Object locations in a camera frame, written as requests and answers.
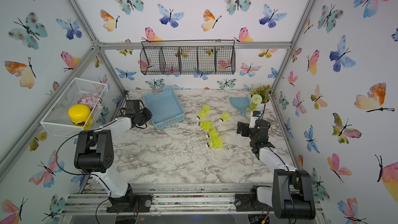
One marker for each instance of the yellow shuttlecock bottom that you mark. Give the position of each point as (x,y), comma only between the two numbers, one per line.
(215,142)

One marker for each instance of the yellow lidded jar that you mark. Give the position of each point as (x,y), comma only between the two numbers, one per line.
(80,115)

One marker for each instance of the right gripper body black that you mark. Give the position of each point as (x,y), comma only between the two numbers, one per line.
(248,132)

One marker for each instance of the artificial plant in white pot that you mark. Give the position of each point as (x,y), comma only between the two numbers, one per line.
(259,95)

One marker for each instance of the light blue plastic storage basket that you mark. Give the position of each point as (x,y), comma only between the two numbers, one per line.
(165,107)

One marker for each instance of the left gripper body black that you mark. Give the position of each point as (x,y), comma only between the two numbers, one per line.
(144,116)

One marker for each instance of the pink round item in basket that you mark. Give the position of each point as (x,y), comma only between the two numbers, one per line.
(92,100)

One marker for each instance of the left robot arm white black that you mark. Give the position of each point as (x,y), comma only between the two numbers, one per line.
(95,154)

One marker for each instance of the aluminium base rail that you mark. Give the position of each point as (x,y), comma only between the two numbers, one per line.
(169,199)

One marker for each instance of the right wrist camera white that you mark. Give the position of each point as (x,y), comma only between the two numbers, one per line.
(255,116)

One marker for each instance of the light blue plastic scoop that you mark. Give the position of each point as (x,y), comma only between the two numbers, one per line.
(240,103)

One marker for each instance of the black wire wall basket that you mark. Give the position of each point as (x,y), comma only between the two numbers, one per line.
(188,57)

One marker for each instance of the white mesh wall basket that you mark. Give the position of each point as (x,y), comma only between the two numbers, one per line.
(57,121)

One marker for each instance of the yellow shuttlecock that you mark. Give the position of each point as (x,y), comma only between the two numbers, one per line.
(224,117)
(213,134)
(215,142)
(203,112)
(206,125)

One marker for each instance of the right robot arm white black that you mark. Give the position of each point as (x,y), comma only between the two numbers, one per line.
(291,195)

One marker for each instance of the yellow shuttlecock top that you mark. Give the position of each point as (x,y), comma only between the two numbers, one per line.
(203,112)

